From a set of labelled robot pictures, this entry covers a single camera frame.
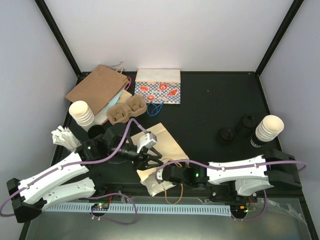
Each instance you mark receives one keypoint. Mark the crumpled white paper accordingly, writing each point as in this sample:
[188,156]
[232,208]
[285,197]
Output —
[63,136]

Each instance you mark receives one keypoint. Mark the left white cup stack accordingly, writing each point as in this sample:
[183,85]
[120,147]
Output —
[82,114]

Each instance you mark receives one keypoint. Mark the light blue paper bag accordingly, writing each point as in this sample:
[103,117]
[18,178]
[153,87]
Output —
[120,97]

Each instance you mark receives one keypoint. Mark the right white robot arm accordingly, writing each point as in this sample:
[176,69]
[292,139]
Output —
[273,169]

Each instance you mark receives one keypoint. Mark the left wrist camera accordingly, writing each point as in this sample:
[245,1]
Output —
[148,140]

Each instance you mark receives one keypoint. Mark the right black frame post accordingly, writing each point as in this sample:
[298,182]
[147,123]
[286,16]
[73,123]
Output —
[282,29]

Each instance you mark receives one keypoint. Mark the white cup stack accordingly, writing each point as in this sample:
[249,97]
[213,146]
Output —
[82,114]
[267,130]

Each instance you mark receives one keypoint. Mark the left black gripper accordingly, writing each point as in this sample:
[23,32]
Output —
[143,159]

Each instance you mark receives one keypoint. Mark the blue checkered bakery bag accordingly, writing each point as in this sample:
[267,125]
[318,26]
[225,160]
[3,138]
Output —
[158,87]

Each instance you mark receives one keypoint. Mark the black frame post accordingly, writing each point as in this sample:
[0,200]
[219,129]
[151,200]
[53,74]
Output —
[282,29]
[46,13]

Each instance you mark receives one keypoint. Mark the light blue cable duct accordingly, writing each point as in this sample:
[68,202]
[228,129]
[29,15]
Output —
[160,209]

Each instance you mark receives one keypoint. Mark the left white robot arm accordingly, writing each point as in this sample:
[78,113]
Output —
[77,175]

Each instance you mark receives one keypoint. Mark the small green circuit board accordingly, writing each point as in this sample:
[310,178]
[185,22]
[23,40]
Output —
[100,207]

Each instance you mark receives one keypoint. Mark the single black lid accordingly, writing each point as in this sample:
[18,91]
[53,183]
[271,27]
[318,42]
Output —
[225,135]

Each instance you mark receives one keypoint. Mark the right white cup stack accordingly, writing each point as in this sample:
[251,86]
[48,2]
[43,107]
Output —
[267,130]

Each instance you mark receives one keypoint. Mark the left black frame post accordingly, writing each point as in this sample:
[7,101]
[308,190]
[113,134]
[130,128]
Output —
[46,13]

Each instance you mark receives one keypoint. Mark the brown kraft paper bag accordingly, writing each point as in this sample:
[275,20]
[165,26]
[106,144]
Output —
[98,88]

